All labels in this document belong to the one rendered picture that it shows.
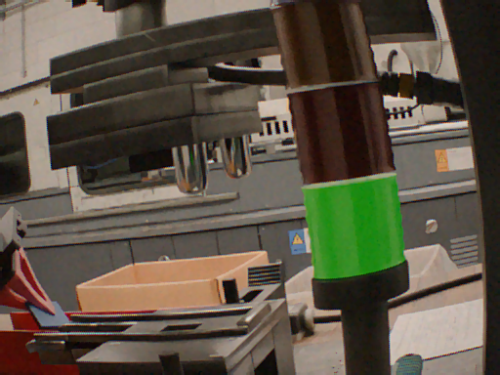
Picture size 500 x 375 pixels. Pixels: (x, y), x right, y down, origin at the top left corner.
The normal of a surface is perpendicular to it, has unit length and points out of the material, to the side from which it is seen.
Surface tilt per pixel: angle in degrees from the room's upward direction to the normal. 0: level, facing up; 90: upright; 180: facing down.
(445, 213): 90
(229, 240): 90
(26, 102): 90
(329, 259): 76
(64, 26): 90
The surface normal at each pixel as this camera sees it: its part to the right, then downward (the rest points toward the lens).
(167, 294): -0.25, 0.05
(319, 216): -0.72, -0.10
